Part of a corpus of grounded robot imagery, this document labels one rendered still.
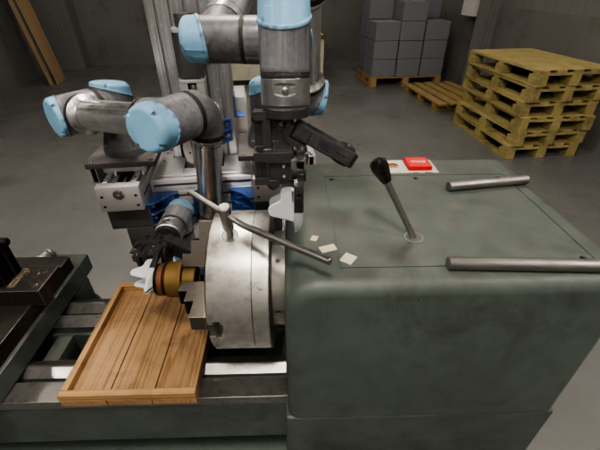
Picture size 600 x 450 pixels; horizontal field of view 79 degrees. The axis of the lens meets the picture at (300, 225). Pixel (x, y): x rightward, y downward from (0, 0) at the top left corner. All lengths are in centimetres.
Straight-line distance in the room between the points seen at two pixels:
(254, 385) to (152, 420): 27
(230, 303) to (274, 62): 43
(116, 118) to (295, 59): 61
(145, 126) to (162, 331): 53
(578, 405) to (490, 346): 154
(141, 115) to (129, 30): 896
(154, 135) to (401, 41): 662
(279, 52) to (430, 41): 702
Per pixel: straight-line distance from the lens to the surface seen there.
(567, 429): 221
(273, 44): 56
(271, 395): 93
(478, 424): 103
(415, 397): 88
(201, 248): 86
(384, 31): 718
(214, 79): 145
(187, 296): 83
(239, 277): 72
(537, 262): 72
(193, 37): 69
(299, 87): 56
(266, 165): 58
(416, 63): 750
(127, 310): 117
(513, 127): 461
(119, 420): 110
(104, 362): 107
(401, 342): 72
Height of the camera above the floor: 166
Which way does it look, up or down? 34 degrees down
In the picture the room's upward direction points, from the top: straight up
